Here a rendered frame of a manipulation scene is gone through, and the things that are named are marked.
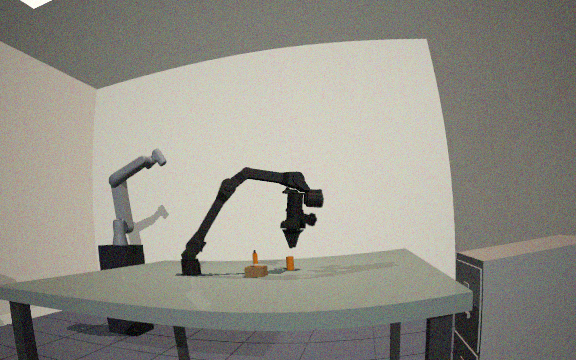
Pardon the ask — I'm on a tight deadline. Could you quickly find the tan wooden block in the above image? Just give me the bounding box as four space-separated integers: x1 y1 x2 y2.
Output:
244 265 268 278

